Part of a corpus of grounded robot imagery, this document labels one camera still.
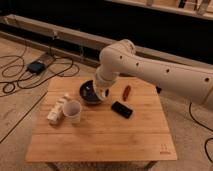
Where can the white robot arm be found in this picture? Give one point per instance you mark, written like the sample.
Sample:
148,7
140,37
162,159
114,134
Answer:
193,83

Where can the wooden beam rail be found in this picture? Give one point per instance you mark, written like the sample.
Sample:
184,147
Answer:
90,40

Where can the white ceramic cup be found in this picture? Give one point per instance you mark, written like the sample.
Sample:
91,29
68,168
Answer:
72,110

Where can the red brown small object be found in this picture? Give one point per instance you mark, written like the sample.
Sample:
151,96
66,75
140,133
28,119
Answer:
126,92

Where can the black rectangular device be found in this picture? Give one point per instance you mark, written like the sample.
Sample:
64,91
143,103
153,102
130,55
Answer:
121,109

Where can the dark power adapter box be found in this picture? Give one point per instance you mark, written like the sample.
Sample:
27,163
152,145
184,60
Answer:
36,67

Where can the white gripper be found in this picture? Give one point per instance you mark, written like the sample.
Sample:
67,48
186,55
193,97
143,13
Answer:
101,87

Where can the dark blue bowl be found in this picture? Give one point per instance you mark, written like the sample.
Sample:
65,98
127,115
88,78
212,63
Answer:
87,93

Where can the wooden table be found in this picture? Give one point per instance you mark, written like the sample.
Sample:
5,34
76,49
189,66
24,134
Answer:
102,134

